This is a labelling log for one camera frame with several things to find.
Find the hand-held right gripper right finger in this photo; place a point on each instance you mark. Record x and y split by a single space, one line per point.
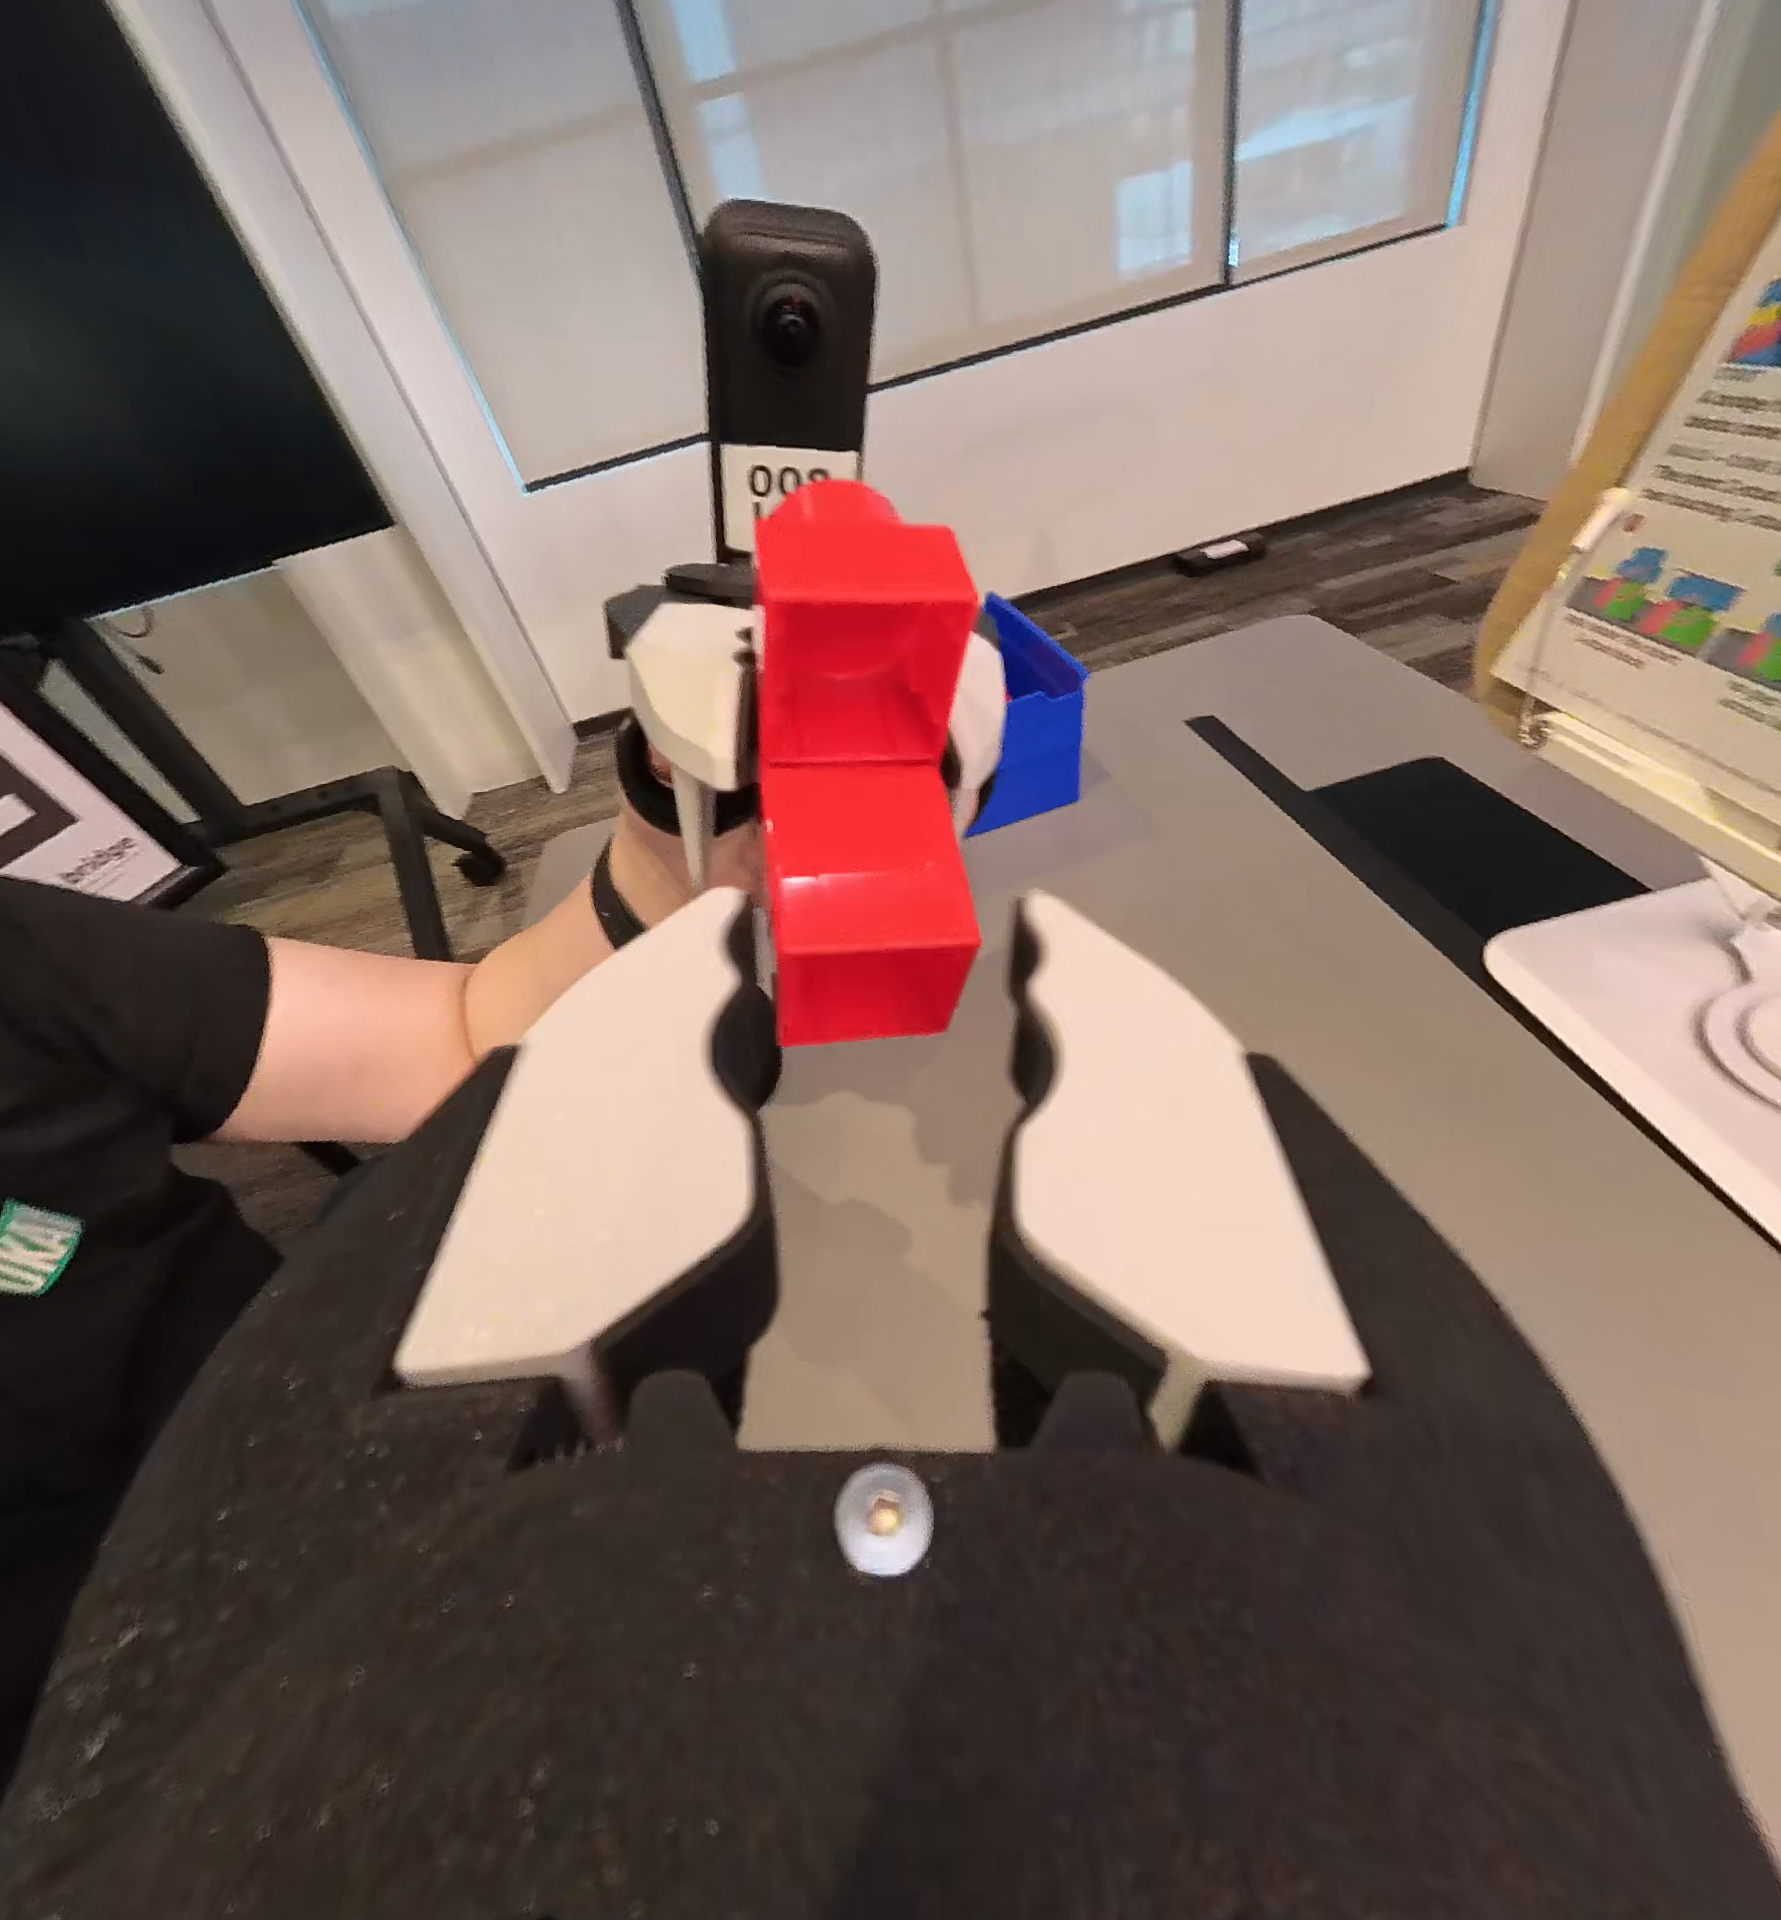
1190 1201

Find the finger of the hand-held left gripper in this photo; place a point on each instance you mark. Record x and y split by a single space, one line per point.
985 720
701 689

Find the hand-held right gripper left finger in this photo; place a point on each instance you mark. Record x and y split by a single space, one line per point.
574 1201

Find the blue plastic bin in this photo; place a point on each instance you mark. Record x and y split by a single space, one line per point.
1041 720

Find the person's left forearm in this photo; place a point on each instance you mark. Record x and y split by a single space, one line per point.
379 1020

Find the black rectangular desk patch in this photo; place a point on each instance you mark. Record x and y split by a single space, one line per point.
1475 848

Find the person's left hand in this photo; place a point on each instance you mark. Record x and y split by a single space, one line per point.
737 858

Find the black wristband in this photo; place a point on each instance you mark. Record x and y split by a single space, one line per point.
617 901

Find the large window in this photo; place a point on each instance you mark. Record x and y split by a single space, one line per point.
980 151

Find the black floor box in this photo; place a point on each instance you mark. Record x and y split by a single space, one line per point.
1220 555

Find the black screen stand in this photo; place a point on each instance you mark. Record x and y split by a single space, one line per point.
407 856

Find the wooden document stand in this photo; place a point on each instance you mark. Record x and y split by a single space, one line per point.
1611 974

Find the large black screen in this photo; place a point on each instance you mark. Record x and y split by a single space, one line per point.
110 299

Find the framed marker sign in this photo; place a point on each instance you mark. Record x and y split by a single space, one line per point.
21 811

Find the printed instruction sheet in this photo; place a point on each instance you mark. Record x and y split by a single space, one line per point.
1776 494

